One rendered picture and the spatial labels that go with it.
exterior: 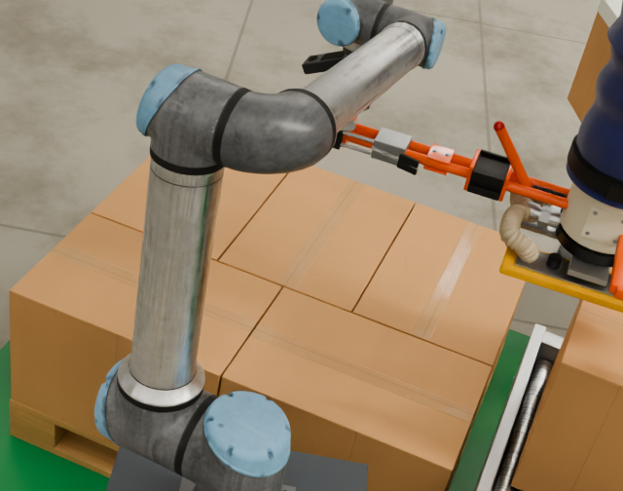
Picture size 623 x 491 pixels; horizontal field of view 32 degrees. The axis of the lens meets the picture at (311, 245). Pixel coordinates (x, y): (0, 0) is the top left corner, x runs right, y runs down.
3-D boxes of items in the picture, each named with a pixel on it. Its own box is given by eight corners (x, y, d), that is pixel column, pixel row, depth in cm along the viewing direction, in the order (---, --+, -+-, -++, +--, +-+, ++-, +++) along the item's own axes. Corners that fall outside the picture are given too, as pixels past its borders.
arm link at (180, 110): (169, 491, 188) (222, 113, 146) (85, 449, 193) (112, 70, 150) (212, 438, 200) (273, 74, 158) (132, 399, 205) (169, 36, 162)
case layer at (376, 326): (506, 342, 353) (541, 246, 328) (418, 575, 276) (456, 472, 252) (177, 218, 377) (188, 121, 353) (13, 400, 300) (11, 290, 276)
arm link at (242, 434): (256, 537, 184) (269, 469, 174) (170, 493, 189) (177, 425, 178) (296, 477, 196) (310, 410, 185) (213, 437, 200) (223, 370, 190)
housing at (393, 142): (408, 153, 234) (413, 134, 231) (400, 168, 229) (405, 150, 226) (378, 143, 235) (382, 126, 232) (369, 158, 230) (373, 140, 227)
